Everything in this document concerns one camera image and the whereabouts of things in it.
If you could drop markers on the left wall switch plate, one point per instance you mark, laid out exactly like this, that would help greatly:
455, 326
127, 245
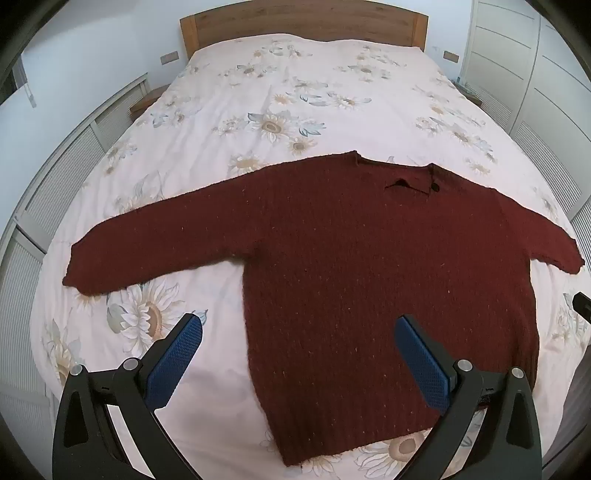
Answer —
169, 57

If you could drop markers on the wooden headboard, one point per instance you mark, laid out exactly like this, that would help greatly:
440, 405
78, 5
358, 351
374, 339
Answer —
315, 20

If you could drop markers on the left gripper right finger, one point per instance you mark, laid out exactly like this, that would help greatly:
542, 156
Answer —
508, 445

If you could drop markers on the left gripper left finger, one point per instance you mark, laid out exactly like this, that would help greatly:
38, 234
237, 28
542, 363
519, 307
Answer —
86, 444

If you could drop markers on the right wall switch plate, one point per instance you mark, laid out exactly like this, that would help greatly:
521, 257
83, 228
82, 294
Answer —
450, 56

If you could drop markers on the dark red knit sweater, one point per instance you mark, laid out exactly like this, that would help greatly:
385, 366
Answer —
335, 249

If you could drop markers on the floral pink bed duvet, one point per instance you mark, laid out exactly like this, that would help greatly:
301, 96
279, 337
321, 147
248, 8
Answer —
239, 106

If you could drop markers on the right wooden nightstand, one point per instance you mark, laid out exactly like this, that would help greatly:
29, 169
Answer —
468, 94

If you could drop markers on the wall switch plate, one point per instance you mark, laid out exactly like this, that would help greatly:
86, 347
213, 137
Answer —
169, 57
450, 56

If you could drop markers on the wooden nightstand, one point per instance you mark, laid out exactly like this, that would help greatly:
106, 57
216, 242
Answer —
138, 108
468, 94

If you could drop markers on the white wardrobe with louvres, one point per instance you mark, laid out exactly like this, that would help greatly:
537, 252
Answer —
533, 86

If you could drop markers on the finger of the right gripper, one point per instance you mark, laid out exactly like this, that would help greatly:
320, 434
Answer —
582, 306

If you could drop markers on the white radiator cover cabinet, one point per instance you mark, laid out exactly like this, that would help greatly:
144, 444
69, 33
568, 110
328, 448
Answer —
27, 407

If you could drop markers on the left wooden nightstand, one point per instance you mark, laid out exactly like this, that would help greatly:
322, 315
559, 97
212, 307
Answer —
138, 108

